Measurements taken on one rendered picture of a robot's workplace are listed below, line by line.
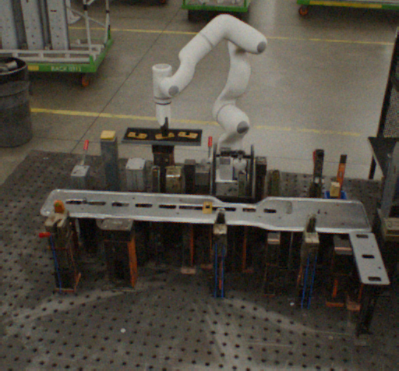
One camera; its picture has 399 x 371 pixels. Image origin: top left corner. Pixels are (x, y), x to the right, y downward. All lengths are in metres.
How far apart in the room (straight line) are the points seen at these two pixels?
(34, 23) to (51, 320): 4.59
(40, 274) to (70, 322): 0.33
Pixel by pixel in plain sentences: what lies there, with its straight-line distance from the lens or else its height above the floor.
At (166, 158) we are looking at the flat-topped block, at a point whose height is 1.06.
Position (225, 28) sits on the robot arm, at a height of 1.64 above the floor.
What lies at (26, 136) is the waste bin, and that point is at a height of 0.07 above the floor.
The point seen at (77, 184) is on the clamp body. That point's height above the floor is 1.01.
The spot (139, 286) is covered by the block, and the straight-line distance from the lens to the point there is 2.32.
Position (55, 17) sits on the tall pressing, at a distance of 6.30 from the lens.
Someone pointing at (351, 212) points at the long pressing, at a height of 1.00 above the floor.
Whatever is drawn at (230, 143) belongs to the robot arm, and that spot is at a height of 1.06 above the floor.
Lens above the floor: 2.32
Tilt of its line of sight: 32 degrees down
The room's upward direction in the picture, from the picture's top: straight up
